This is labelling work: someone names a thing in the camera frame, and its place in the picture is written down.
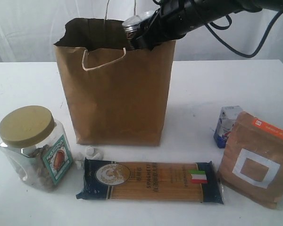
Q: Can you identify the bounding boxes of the white pebble cluster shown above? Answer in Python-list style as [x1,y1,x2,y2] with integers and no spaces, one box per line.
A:
[74,146,104,170]

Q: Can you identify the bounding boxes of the clear can dark grains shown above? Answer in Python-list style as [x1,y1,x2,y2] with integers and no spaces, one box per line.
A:
[122,10,155,50]

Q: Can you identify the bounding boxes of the small blue white packet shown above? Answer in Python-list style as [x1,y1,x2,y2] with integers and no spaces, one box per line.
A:
[213,106,243,148]

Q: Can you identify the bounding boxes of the black cable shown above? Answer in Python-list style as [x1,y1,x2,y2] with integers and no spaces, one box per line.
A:
[204,9,283,58]

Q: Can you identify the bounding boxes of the brown kraft pouch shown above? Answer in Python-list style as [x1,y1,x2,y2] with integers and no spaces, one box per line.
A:
[218,112,283,209]

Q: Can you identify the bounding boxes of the clear jar yellow lid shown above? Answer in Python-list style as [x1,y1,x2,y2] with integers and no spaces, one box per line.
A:
[0,105,73,192]

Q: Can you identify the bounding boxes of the spaghetti package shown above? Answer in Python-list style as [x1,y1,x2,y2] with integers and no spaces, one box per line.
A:
[76,159,223,204]

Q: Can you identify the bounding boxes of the brown paper bag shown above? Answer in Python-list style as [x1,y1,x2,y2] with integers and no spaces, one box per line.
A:
[54,18,175,146]

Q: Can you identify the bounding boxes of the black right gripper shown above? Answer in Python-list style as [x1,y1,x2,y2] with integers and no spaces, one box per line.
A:
[129,0,204,50]

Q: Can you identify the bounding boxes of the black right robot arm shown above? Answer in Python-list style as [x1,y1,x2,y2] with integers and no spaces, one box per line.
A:
[128,0,283,50]

